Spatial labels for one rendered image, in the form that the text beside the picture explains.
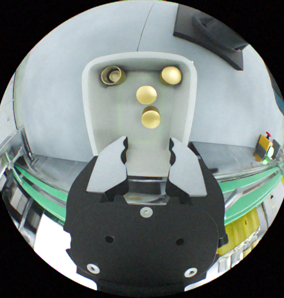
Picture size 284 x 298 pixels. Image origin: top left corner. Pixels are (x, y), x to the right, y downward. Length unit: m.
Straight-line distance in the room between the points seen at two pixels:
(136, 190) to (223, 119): 0.30
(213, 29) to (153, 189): 0.41
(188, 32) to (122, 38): 0.15
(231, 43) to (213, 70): 0.12
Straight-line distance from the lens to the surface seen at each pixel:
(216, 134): 0.33
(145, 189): 0.27
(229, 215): 0.20
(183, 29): 0.28
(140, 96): 0.18
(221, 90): 0.31
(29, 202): 0.84
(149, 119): 0.19
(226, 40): 0.28
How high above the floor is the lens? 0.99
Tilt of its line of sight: 57 degrees down
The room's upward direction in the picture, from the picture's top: 174 degrees counter-clockwise
